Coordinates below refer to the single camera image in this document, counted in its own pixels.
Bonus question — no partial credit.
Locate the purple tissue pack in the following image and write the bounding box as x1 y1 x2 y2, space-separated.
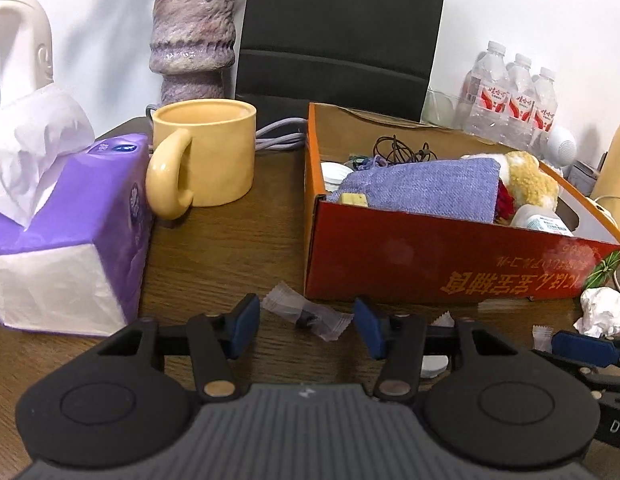
0 82 155 337

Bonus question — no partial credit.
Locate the yellow thermos jug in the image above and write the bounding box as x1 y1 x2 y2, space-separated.
590 110 620 201

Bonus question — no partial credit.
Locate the grey purple cable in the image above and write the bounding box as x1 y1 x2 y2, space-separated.
255 117 311 152

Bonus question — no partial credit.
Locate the purple textured vase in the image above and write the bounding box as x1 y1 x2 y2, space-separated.
148 0 238 108

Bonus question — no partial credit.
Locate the black cable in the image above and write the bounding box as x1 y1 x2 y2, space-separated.
372 135 438 166

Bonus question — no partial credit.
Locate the white robot-shaped speaker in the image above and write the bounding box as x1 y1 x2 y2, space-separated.
540 126 578 168

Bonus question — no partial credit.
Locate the red cardboard box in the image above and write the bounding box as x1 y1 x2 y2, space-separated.
304 102 620 306

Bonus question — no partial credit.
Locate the purple fabric pouch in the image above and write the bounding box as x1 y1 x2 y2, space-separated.
327 157 502 223

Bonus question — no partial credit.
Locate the small red item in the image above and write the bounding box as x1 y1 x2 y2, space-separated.
495 180 516 221

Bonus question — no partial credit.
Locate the white candy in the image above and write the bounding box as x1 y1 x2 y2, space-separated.
532 325 556 353
421 312 457 379

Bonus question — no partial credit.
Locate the white medicine bottle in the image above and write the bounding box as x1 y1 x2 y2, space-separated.
510 204 576 237

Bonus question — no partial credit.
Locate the dark candy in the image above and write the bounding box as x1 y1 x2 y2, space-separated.
261 282 355 343

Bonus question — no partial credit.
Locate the clear water bottle red label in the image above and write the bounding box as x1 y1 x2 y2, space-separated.
462 40 508 136
531 66 560 136
505 53 536 148

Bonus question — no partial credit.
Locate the yellow and white plush toy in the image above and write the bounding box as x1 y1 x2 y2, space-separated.
460 151 561 211

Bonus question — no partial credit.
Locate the yellow mug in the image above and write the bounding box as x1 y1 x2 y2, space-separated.
146 99 258 220

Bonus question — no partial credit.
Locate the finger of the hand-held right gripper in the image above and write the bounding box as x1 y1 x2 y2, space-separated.
532 329 620 392

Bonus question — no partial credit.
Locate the white round cap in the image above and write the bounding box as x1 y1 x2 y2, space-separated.
321 161 361 193

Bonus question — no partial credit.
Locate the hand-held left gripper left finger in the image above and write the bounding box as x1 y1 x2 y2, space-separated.
97 294 261 403

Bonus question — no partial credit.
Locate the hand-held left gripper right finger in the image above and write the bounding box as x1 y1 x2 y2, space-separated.
354 296 523 403

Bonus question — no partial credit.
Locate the white tissue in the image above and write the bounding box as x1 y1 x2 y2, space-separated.
574 287 620 339

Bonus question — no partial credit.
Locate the white detergent bottle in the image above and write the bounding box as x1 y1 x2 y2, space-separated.
0 0 54 111

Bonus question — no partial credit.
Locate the glass cup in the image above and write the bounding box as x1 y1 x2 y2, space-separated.
422 87 471 128

